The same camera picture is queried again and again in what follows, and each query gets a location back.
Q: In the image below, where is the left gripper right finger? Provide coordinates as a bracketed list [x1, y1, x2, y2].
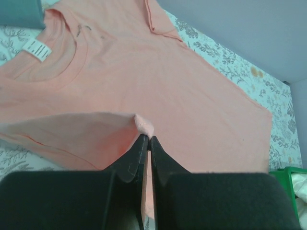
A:
[150, 137, 301, 230]

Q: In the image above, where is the floral patterned table mat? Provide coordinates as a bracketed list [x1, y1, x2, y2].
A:
[0, 0, 302, 177]

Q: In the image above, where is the folded blue-grey t-shirt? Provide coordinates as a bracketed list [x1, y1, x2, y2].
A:
[0, 0, 45, 29]

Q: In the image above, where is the salmon pink t-shirt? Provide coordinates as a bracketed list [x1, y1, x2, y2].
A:
[0, 0, 272, 173]

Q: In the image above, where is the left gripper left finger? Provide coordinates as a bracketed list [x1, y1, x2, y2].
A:
[0, 135, 148, 230]

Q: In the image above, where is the green plastic bin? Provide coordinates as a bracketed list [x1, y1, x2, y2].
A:
[270, 167, 307, 230]

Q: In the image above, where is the white t-shirt in bin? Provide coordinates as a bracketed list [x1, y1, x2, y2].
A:
[291, 173, 307, 209]

